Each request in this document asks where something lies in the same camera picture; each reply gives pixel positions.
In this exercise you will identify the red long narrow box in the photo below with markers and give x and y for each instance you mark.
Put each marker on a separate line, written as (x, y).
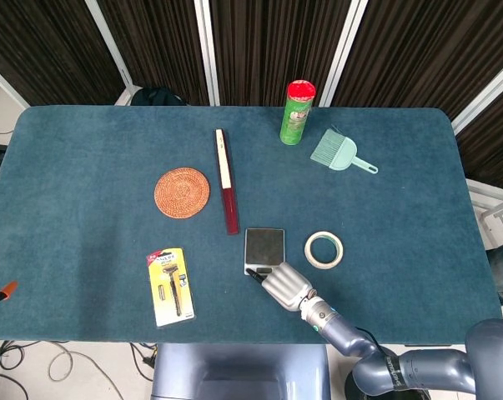
(230, 208)

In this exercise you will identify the teal table cloth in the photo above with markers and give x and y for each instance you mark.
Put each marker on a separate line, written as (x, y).
(88, 187)

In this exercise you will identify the silver digital kitchen scale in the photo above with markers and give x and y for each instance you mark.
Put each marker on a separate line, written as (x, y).
(263, 246)

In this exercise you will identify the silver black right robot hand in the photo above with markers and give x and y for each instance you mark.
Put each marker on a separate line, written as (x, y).
(286, 287)

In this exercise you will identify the black bag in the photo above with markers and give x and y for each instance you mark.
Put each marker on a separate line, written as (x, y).
(155, 98)

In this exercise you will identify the grey metal rack frame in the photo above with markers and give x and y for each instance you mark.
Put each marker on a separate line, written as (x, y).
(499, 210)

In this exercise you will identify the white partition frame post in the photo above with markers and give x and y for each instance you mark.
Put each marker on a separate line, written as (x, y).
(207, 50)
(484, 98)
(109, 46)
(5, 85)
(343, 50)

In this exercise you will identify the mint green hand brush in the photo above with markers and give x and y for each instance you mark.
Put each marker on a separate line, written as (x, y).
(343, 156)

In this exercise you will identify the green cylindrical can red lid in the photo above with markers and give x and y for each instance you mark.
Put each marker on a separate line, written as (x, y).
(295, 121)

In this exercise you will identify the yellow razor blister pack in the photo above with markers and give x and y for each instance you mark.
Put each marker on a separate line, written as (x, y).
(163, 300)

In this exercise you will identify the grey blue robot torso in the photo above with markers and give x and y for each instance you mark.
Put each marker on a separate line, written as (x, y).
(234, 371)

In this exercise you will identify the round woven rattan coaster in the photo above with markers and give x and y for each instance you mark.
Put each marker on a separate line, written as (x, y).
(182, 191)

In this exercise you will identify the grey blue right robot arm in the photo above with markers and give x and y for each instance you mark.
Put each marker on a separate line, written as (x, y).
(338, 329)

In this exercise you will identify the white masking tape roll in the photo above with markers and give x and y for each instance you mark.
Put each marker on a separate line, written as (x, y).
(307, 250)

